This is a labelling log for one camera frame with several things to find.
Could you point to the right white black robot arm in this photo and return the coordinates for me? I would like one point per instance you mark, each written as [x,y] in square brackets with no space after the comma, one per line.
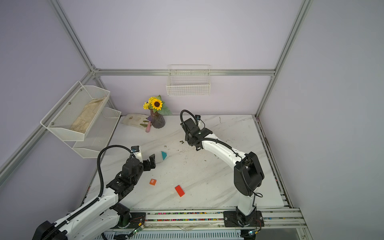
[248,173]

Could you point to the white lower mesh shelf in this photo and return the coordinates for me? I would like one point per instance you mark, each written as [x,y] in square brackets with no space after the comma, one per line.
[99,135]

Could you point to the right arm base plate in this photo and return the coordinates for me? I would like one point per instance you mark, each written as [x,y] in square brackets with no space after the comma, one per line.
[238,219]

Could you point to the red wood block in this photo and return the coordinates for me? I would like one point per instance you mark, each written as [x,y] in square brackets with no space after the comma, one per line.
[179,190]

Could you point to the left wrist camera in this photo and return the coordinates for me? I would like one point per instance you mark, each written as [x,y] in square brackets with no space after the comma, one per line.
[136,153]

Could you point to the white upper mesh shelf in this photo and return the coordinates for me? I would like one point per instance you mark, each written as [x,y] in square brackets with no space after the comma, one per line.
[60,118]

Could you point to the orange letter cube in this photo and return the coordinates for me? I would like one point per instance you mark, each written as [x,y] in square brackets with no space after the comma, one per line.
[153,182]

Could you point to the teal triangular wood block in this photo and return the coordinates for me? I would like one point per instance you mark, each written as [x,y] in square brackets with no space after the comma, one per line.
[164,155]

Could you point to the beige cloth in shelf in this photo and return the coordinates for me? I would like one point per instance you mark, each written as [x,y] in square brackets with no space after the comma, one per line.
[83,121]

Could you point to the pink tube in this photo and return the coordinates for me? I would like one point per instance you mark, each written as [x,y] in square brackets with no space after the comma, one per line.
[148,128]

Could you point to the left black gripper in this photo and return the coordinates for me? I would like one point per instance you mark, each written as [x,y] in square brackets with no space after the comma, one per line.
[147,166]

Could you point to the aluminium front rail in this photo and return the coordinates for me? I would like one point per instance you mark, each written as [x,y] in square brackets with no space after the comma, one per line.
[209,224]

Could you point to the white wire wall basket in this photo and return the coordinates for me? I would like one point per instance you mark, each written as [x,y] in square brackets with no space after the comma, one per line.
[188,80]

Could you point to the sunflower bouquet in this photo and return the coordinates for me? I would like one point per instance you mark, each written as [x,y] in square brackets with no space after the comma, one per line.
[157,106]

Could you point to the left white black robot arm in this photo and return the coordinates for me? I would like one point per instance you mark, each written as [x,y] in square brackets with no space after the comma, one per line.
[101,213]

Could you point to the dark purple glass vase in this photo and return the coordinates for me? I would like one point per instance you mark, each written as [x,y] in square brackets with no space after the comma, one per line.
[157,120]

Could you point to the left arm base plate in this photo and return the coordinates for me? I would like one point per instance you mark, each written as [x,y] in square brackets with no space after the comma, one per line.
[132,220]

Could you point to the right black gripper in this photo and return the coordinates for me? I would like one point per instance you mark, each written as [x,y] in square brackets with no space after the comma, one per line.
[187,137]

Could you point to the white mesh shelf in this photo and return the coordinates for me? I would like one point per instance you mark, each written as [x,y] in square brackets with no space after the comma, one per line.
[99,135]
[60,118]

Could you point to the white cloth on table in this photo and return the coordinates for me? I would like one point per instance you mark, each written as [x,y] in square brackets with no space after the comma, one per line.
[136,120]

